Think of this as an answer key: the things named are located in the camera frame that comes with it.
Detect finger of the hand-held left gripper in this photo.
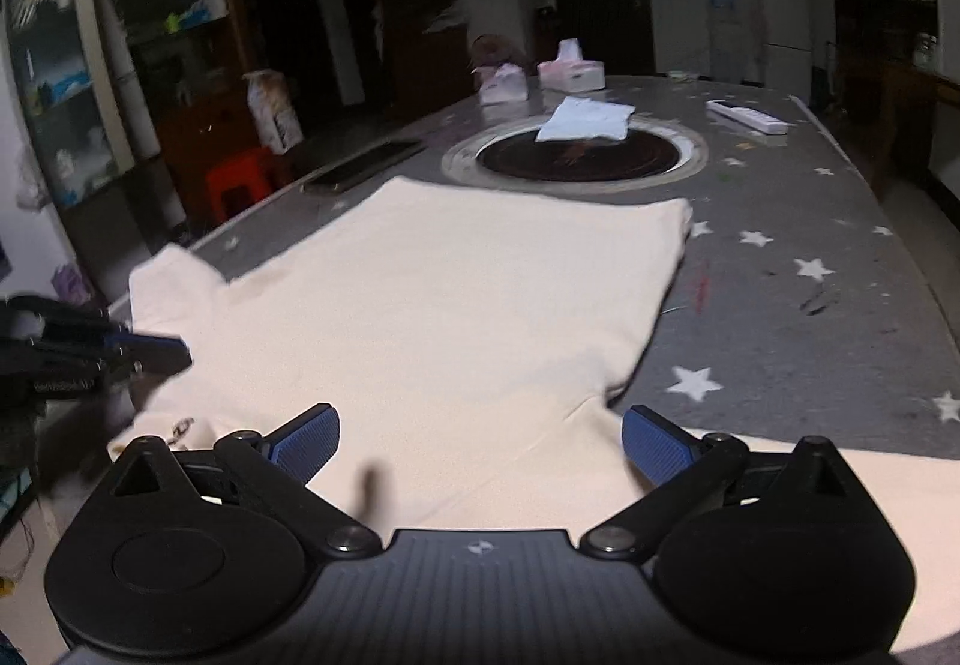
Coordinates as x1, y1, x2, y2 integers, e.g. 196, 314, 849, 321
30, 316, 193, 387

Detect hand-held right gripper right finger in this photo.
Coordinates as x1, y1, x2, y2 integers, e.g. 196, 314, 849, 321
579, 404, 847, 559

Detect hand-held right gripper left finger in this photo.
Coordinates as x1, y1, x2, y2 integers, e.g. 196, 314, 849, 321
112, 402, 383, 559

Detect cream t-shirt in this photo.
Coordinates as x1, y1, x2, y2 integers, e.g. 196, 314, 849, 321
109, 176, 960, 658

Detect red plastic stool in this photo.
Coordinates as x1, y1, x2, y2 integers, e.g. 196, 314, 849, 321
205, 147, 280, 225

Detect grey star-print tablecloth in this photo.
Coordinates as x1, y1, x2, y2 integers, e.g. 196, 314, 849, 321
191, 74, 960, 465

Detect white paper bag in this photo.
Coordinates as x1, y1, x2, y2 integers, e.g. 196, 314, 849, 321
241, 69, 304, 156

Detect glass door shelf cabinet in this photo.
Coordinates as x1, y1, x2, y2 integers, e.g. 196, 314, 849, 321
4, 0, 136, 212

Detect round black table hotplate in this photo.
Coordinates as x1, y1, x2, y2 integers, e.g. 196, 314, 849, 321
441, 117, 709, 187

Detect folded light blue cloth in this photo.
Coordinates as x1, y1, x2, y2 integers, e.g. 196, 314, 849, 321
535, 95, 637, 145

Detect dark wooden display cabinet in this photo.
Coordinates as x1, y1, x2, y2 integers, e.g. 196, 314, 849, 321
86, 0, 473, 231

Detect white power strip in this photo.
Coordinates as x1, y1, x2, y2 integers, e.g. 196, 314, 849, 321
706, 99, 790, 136

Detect pink tissue box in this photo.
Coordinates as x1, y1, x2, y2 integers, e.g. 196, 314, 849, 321
537, 38, 606, 91

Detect small pink tissue pack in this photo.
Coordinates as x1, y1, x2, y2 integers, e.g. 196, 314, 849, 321
478, 63, 529, 106

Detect water dispenser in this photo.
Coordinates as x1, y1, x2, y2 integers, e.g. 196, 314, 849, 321
706, 0, 754, 82

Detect white refrigerator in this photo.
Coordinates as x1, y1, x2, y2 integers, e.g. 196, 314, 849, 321
754, 0, 814, 97

